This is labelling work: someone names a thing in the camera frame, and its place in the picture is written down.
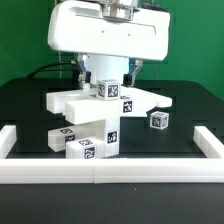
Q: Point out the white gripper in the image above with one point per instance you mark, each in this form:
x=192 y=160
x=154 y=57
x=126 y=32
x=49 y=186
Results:
x=79 y=26

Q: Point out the white chair back frame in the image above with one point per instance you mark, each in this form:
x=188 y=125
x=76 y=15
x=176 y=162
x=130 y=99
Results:
x=82 y=106

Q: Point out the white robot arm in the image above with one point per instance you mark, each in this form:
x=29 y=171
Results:
x=107 y=66

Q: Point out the white marker sheet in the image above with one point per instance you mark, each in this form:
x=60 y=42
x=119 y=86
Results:
x=133 y=114

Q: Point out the white U-shaped fence frame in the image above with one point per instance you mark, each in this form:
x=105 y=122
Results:
x=28 y=171

